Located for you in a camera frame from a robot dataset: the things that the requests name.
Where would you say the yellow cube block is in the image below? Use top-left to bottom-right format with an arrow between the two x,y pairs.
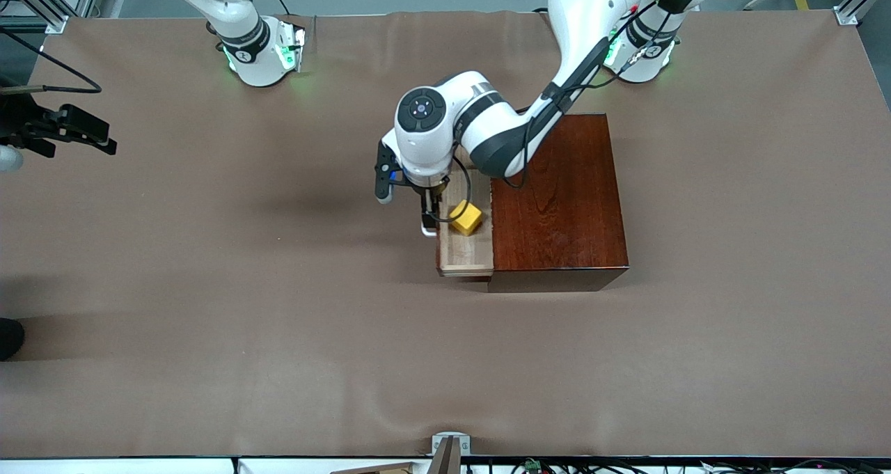
448,200 -> 483,237

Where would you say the wooden drawer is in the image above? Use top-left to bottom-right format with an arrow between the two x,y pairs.
436,147 -> 496,278

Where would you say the dark red wooden cabinet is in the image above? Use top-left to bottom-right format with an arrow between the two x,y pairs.
487,113 -> 631,294

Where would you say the black shoe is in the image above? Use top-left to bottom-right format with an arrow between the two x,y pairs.
0,317 -> 26,362

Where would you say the brown table cover cloth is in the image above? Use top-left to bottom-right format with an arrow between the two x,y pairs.
0,9 -> 891,459

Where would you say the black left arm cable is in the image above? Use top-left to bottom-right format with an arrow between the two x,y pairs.
421,0 -> 679,226

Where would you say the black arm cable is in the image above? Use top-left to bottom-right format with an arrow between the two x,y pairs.
421,0 -> 679,226
0,27 -> 104,96

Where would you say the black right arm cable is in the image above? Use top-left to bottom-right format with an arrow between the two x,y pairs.
0,27 -> 104,96

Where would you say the grey metal bracket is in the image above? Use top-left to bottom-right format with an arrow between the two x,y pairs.
431,432 -> 471,456

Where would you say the grey camera stand post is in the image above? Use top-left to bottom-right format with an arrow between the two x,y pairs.
433,436 -> 462,474

